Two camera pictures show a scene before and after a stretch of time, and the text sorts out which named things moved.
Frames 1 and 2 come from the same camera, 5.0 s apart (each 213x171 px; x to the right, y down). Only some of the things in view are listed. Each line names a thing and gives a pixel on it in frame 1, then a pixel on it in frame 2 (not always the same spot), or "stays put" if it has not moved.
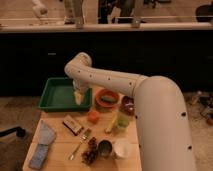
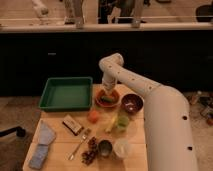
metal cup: x=105 y=147 stays put
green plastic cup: x=122 y=121 stays put
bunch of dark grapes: x=89 y=157 stays put
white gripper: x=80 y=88 to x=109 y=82
